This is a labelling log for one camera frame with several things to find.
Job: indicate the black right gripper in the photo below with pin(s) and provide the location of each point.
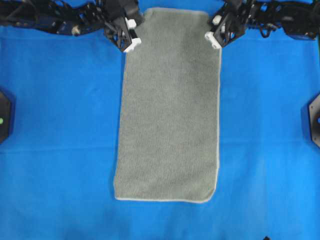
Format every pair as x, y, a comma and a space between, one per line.
237, 18

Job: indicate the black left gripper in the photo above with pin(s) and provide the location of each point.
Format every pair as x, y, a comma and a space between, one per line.
123, 35

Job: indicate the large grey towel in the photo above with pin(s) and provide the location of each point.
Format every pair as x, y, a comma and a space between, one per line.
169, 126

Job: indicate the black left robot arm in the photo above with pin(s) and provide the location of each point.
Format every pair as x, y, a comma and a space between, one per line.
117, 18

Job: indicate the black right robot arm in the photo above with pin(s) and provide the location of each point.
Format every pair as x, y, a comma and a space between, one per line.
299, 20

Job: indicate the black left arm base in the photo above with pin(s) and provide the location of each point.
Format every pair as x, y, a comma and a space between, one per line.
7, 114

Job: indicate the green backdrop sheet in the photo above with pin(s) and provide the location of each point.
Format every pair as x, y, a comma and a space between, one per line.
318, 40

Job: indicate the blue table cloth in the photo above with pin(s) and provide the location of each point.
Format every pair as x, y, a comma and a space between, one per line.
57, 167

